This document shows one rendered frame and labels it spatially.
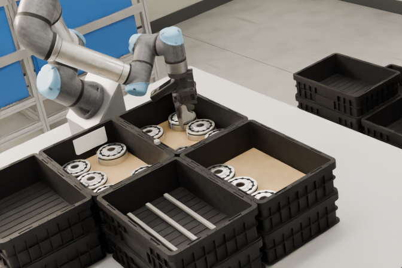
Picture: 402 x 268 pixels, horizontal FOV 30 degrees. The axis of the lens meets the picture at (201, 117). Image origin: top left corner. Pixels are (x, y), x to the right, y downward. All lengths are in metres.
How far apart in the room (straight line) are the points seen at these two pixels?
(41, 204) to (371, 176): 1.08
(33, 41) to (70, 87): 0.43
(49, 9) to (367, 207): 1.18
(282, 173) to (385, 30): 3.20
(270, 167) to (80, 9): 2.38
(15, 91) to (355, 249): 2.68
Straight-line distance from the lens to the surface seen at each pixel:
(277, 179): 2.33
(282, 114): 2.96
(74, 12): 4.51
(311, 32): 5.52
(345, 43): 5.27
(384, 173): 2.57
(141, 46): 2.56
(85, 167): 2.53
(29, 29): 2.42
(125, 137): 2.59
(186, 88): 2.60
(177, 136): 2.65
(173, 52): 2.53
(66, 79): 2.80
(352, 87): 3.59
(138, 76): 2.52
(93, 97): 2.86
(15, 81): 4.43
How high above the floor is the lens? 2.11
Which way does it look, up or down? 28 degrees down
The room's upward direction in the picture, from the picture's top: 10 degrees counter-clockwise
